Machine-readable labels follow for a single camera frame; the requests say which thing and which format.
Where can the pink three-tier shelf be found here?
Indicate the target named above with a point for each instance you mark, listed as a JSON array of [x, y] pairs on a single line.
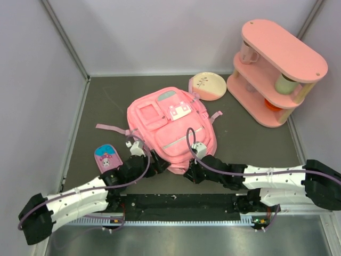
[[280, 52]]

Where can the grey slotted cable duct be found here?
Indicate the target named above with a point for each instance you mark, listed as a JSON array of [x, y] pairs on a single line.
[[92, 221]]

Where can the pink student backpack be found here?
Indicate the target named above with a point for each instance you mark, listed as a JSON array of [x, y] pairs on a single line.
[[161, 120]]

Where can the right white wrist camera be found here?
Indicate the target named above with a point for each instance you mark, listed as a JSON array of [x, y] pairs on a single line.
[[199, 149]]

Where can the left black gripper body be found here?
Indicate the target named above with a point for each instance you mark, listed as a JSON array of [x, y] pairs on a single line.
[[155, 167]]

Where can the pale green cup on shelf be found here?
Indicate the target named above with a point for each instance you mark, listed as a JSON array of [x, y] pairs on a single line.
[[285, 85]]

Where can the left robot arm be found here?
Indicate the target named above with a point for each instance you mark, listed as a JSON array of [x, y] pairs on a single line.
[[43, 215]]

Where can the orange bowl on shelf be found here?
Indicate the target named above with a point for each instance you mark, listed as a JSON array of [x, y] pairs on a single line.
[[271, 106]]

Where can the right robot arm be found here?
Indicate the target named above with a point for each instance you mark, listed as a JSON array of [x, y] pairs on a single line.
[[310, 183]]

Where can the cream and pink plate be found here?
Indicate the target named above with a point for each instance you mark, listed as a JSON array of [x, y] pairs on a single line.
[[207, 86]]

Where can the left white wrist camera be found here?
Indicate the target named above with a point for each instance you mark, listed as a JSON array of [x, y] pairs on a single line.
[[135, 148]]

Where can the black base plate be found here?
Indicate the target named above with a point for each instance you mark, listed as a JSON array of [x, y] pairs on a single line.
[[186, 207]]

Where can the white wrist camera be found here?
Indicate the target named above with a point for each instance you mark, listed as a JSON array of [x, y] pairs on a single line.
[[135, 148], [199, 149]]

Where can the purple cartoon pencil case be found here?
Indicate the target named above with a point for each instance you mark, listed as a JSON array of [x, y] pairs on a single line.
[[106, 158]]

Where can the pink mug on shelf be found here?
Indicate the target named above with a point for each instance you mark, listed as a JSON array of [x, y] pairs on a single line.
[[247, 54]]

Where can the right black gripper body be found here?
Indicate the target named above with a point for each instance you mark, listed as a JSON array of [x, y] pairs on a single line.
[[199, 175]]

